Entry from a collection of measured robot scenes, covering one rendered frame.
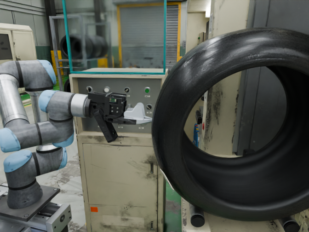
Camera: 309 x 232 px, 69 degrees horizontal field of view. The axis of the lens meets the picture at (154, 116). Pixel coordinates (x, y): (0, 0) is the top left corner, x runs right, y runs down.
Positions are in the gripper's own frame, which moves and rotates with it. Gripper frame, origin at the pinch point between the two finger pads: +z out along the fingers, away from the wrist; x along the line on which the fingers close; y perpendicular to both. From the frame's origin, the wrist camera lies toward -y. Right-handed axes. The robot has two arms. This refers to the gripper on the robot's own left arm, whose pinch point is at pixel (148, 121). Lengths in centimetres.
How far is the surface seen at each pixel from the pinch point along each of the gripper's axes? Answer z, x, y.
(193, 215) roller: 18.3, -9.2, -25.3
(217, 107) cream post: 26.4, 26.8, 1.4
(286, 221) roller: 46, -9, -22
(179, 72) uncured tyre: 7.2, -8.8, 17.6
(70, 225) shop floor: -61, 74, -127
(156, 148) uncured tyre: 3.8, -8.9, -4.7
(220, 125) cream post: 29.1, 26.8, -6.6
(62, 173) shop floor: -107, 150, -132
